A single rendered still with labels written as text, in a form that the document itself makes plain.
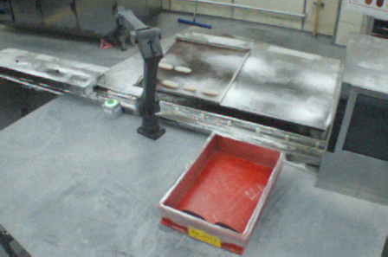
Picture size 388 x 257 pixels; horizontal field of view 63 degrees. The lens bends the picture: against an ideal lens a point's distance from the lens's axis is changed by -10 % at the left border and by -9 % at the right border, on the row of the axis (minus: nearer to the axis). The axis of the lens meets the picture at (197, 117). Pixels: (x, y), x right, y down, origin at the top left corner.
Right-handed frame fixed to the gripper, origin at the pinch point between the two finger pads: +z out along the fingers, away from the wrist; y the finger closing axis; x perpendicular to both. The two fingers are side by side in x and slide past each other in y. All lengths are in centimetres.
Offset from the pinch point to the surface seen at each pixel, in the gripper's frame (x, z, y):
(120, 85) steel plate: 20.9, 22.0, -6.5
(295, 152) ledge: 91, -58, 23
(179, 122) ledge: 52, -18, 20
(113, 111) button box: 27.6, 5.1, 24.6
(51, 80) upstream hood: -9.7, 39.4, 15.0
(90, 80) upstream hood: 6.8, 20.9, 8.3
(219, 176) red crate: 74, -37, 44
